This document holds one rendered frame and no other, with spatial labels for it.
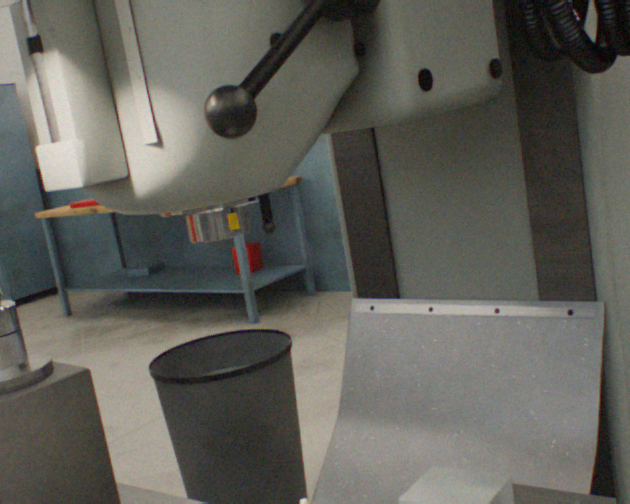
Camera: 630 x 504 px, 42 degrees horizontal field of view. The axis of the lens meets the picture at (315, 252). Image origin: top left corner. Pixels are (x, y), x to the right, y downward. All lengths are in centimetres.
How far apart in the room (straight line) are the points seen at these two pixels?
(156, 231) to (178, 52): 664
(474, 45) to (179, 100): 31
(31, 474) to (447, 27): 56
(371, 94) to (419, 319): 40
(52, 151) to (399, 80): 26
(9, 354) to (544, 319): 55
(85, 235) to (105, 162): 738
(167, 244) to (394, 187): 616
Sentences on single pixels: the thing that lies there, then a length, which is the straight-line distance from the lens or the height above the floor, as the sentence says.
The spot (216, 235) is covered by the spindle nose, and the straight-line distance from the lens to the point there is 61.
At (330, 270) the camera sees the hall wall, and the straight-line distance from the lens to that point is 598.
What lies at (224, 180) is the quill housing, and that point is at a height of 133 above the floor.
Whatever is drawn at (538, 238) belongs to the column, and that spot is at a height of 119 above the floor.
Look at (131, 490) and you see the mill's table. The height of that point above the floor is 96.
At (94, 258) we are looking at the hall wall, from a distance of 789.
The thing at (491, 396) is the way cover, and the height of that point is 102.
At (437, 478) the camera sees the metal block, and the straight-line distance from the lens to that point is 59.
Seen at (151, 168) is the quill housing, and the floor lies 134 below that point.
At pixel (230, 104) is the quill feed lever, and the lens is 45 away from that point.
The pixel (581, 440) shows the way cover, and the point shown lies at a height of 99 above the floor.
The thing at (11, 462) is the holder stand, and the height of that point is 109.
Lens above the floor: 137
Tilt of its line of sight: 10 degrees down
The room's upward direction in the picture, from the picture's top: 10 degrees counter-clockwise
